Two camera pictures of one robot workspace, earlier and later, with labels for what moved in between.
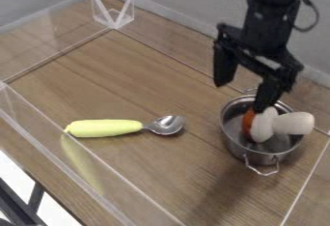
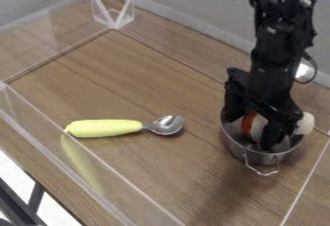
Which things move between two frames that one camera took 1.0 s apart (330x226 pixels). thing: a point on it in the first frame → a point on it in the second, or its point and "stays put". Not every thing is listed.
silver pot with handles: x=263 y=155 stays put
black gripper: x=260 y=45 → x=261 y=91
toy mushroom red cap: x=261 y=125 stays put
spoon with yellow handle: x=94 y=127 stays put
